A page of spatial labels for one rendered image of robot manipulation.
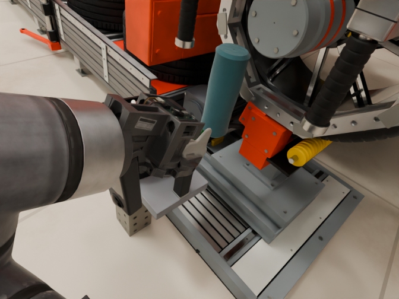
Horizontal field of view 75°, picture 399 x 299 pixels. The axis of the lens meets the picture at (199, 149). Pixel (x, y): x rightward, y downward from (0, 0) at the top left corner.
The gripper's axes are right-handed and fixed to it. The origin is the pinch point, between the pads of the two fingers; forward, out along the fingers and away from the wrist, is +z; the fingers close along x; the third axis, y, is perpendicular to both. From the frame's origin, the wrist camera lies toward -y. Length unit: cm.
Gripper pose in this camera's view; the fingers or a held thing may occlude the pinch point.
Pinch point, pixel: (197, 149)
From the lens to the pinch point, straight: 43.6
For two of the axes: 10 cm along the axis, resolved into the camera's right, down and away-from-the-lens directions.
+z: 5.4, -0.7, 8.4
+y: 4.5, -8.2, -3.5
